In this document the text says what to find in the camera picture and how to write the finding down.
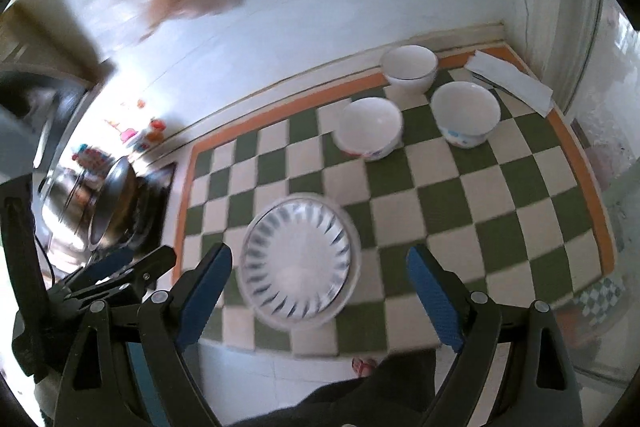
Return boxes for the white plate blue leaf pattern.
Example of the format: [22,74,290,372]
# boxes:
[236,193,362,332]

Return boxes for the white bowl red pattern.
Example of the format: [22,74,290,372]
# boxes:
[332,96,404,161]

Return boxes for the white bowl blue pattern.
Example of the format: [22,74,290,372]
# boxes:
[431,81,501,148]

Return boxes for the white bowl dark rim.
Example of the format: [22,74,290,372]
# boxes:
[381,44,439,93]

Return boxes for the steel stock pot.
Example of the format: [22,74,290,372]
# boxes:
[40,167,96,239]

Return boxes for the black gas stove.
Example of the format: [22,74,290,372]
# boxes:
[44,160,179,278]

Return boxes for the left sandalled foot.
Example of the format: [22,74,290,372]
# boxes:
[352,358,378,378]

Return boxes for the colourful decorated container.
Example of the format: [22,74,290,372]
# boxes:
[72,144,114,171]

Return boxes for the person's dark trousers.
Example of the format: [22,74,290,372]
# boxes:
[238,349,436,426]

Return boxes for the green white checkered tablecloth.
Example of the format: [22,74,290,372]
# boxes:
[177,74,615,357]

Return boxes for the folded white paper towel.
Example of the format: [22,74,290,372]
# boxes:
[464,51,553,117]

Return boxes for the red tomato wall sticker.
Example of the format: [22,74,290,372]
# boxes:
[145,118,166,143]

